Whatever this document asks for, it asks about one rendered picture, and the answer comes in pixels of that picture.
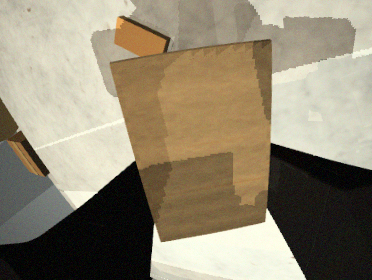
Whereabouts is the orange triangular block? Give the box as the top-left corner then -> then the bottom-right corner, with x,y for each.
114,16 -> 171,56

